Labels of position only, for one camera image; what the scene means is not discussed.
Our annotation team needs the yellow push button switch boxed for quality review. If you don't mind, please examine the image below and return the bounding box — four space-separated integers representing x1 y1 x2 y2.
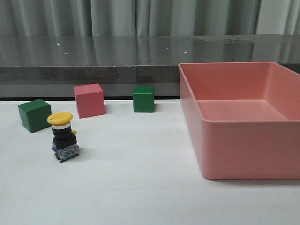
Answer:
47 112 79 163

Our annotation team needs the grey stone counter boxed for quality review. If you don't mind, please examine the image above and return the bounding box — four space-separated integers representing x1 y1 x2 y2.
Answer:
0 35 300 100

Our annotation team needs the large pink cube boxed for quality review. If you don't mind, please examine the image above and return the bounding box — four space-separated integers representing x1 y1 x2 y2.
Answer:
74 83 106 119

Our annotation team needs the green cube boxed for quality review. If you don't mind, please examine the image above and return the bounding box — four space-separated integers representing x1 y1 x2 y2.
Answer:
18 99 52 133
133 86 154 112

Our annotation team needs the right green cube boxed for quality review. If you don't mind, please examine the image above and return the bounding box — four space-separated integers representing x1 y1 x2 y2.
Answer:
133 86 154 112

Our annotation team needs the pink plastic bin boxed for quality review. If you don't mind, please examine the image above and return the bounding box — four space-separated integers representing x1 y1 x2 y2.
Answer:
179 62 300 180

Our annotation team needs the grey-green curtain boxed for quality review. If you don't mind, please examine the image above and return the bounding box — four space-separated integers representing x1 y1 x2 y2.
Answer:
0 0 300 37

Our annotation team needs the left green cube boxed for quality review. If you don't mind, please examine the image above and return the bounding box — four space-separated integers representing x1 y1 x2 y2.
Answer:
18 99 52 133

